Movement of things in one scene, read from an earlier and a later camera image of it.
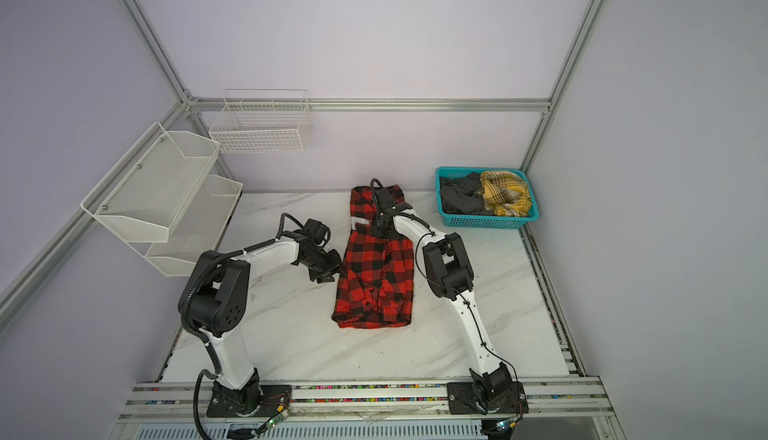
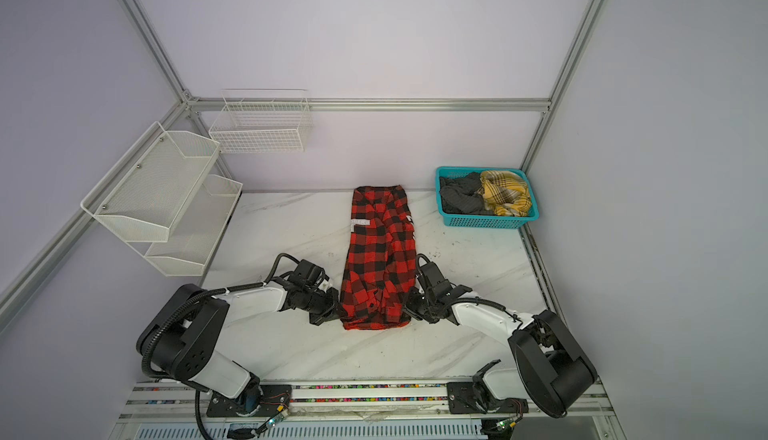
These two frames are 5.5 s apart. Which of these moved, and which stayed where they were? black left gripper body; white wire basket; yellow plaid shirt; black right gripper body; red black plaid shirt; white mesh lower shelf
Moved: black right gripper body; black left gripper body
Stayed: white wire basket; yellow plaid shirt; white mesh lower shelf; red black plaid shirt
